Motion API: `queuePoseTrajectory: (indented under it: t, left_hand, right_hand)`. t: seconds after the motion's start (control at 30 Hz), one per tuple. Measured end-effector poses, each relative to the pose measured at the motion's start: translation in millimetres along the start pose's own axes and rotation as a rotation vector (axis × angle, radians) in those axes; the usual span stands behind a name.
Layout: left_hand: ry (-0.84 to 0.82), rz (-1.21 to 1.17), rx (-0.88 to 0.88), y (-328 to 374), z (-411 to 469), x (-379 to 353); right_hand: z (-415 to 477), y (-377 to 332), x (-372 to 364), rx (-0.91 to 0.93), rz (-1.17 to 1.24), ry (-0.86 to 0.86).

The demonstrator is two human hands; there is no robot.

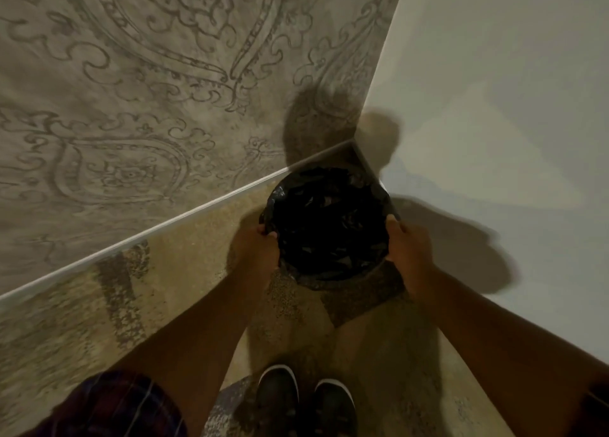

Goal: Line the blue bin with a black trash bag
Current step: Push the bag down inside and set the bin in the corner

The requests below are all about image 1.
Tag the person's right hand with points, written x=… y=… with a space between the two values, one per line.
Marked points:
x=410 y=253

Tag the person's left hand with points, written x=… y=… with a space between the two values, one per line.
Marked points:
x=254 y=256

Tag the person's right thumb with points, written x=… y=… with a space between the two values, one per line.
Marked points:
x=393 y=227

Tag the person's left thumb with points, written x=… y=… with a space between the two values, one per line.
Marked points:
x=267 y=232

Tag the black trash bag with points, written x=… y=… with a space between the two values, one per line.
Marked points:
x=328 y=225

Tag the person's left forearm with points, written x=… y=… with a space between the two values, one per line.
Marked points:
x=190 y=346

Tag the person's right forearm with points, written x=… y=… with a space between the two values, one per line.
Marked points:
x=511 y=351

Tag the white baseboard strip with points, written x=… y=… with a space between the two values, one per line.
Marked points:
x=176 y=222

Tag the patterned beige carpet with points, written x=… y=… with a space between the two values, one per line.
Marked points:
x=238 y=336

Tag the person's dark left shoe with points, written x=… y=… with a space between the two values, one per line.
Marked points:
x=278 y=398

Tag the person's dark shoe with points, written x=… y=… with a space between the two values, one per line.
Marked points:
x=334 y=408
x=278 y=398

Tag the person's dark right shoe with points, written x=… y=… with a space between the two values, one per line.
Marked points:
x=334 y=408

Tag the plaid shirt sleeve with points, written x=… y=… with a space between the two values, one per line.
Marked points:
x=112 y=405

